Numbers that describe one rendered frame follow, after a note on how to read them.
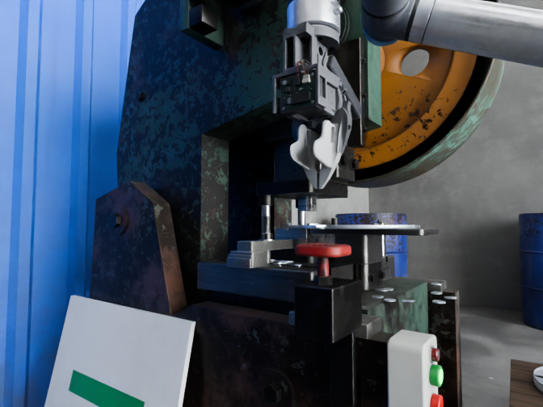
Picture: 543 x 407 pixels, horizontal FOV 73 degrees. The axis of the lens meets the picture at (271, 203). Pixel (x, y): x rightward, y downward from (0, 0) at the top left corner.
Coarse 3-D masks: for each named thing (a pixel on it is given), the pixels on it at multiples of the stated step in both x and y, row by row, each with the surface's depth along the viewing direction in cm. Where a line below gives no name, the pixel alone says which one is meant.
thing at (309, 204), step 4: (300, 196) 91; (304, 196) 90; (308, 196) 91; (312, 196) 91; (300, 200) 91; (304, 200) 90; (308, 200) 91; (312, 200) 91; (316, 200) 92; (300, 204) 91; (304, 204) 90; (308, 204) 91; (312, 204) 91; (316, 204) 92; (300, 208) 91; (304, 208) 90; (308, 208) 90; (312, 208) 90; (316, 208) 92
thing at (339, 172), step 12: (276, 144) 90; (288, 144) 88; (276, 156) 90; (288, 156) 87; (348, 156) 87; (276, 168) 89; (288, 168) 87; (300, 168) 85; (336, 168) 83; (348, 168) 87; (276, 180) 89; (336, 180) 88; (348, 180) 88
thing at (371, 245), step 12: (336, 240) 82; (348, 240) 80; (360, 240) 78; (372, 240) 80; (360, 252) 78; (372, 252) 80; (360, 264) 78; (372, 264) 80; (360, 276) 78; (372, 276) 78; (384, 276) 83; (372, 288) 79
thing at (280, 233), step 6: (276, 234) 88; (282, 234) 88; (288, 234) 86; (294, 234) 85; (300, 234) 85; (306, 234) 84; (312, 234) 85; (318, 234) 88; (324, 234) 90; (330, 234) 93; (294, 240) 85; (300, 240) 84; (306, 240) 83; (312, 240) 85; (318, 240) 88; (324, 240) 90; (330, 240) 93; (294, 246) 85
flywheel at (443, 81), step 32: (384, 64) 120; (448, 64) 108; (480, 64) 105; (384, 96) 120; (416, 96) 113; (448, 96) 105; (384, 128) 119; (416, 128) 110; (448, 128) 112; (384, 160) 115
